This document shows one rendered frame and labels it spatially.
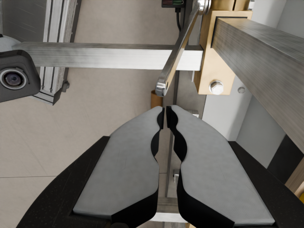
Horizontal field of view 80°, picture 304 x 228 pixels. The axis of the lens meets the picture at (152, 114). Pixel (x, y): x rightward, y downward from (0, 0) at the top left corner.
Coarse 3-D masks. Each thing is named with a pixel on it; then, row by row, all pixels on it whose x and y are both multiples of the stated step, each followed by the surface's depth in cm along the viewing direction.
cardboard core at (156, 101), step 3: (153, 90) 123; (153, 93) 125; (153, 96) 120; (156, 96) 119; (159, 96) 119; (153, 99) 121; (156, 99) 120; (159, 99) 120; (162, 99) 124; (153, 102) 122; (156, 102) 121; (159, 102) 122; (153, 105) 124; (156, 105) 123; (159, 105) 123
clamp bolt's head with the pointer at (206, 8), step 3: (195, 0) 23; (207, 0) 23; (210, 0) 23; (195, 3) 23; (207, 3) 23; (210, 3) 23; (192, 6) 25; (207, 6) 24; (192, 9) 24; (204, 9) 23; (207, 9) 24; (204, 12) 24; (207, 12) 24
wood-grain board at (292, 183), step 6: (300, 162) 35; (300, 168) 35; (294, 174) 37; (300, 174) 35; (288, 180) 38; (294, 180) 37; (300, 180) 35; (288, 186) 38; (294, 186) 36; (300, 186) 35; (294, 192) 36; (300, 192) 36
